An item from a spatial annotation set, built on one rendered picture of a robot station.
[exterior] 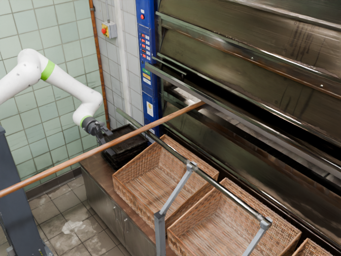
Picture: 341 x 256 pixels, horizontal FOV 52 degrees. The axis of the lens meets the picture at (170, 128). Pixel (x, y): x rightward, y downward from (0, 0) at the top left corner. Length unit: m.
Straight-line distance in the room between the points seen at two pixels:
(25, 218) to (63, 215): 0.67
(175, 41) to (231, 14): 0.50
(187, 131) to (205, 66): 0.54
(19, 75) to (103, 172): 1.12
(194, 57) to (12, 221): 1.61
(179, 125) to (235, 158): 0.50
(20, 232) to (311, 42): 2.19
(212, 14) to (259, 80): 0.42
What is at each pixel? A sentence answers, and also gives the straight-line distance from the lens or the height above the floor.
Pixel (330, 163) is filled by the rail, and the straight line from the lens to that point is 1.55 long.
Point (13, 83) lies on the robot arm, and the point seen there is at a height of 1.56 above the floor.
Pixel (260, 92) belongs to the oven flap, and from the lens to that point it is 1.80.
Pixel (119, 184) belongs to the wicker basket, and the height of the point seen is 0.71.
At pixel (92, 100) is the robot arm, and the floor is 1.30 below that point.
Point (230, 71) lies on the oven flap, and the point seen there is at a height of 1.54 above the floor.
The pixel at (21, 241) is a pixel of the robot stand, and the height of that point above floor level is 0.31.
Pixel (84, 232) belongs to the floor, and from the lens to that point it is 3.12.
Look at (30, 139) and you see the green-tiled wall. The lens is 3.21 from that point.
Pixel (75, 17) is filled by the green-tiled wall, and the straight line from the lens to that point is 2.99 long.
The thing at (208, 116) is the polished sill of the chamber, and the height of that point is 1.18.
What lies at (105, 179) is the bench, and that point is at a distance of 2.66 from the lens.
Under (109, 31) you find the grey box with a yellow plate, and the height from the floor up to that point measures 1.46.
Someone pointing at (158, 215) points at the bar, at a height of 0.95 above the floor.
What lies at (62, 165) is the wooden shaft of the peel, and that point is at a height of 1.20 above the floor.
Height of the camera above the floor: 2.36
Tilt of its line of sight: 35 degrees down
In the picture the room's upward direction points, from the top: 1 degrees counter-clockwise
